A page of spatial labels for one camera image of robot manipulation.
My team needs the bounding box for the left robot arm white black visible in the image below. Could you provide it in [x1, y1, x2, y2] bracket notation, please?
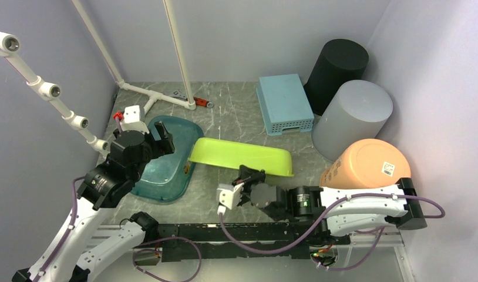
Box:
[11, 122, 174, 281]

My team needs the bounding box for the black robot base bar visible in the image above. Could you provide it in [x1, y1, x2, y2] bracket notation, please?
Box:
[120, 213, 351, 262]

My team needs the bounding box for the white pvc pipe frame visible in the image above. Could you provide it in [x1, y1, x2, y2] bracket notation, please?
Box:
[0, 1, 197, 158]

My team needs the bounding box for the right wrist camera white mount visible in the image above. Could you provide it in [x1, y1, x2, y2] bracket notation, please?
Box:
[216, 183, 244, 215]

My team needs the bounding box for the light blue plastic basket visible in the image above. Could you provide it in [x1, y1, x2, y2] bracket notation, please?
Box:
[256, 73, 314, 136]

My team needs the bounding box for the small red clip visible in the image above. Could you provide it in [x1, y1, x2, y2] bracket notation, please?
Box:
[193, 97, 214, 108]

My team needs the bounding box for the grey plastic bucket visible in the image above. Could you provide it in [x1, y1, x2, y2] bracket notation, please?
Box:
[311, 80, 393, 162]

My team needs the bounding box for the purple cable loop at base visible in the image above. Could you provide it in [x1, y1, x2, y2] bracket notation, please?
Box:
[132, 236, 203, 282]

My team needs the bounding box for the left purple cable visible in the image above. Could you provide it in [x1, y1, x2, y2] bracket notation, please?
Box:
[31, 176, 86, 282]

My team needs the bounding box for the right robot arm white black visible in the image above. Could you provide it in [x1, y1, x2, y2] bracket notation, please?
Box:
[218, 165, 427, 244]

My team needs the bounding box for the orange plastic bucket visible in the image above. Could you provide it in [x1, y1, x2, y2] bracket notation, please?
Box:
[319, 139, 412, 189]

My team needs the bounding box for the dark green plastic basket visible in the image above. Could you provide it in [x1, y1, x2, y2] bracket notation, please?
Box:
[132, 115, 204, 204]

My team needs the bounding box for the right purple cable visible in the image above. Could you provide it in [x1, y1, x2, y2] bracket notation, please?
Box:
[218, 193, 446, 256]

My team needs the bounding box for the aluminium rail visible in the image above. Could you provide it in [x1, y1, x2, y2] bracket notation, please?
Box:
[85, 223, 405, 250]

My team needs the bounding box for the black plastic bucket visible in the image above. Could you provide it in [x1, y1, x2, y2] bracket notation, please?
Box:
[304, 38, 369, 116]

